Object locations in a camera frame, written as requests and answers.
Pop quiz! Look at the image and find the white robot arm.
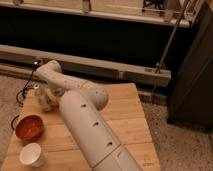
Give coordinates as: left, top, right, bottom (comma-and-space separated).
36, 60, 143, 171

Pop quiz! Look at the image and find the white plastic bottle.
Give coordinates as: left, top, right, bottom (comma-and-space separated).
34, 84, 52, 112

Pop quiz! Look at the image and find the red bowl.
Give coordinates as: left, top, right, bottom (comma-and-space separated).
15, 115, 44, 141

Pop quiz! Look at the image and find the white cup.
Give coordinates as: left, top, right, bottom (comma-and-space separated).
19, 143, 44, 167

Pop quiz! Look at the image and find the metal pole stand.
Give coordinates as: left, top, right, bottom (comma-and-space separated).
155, 0, 190, 74

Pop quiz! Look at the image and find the black cable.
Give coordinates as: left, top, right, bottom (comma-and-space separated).
10, 60, 43, 130

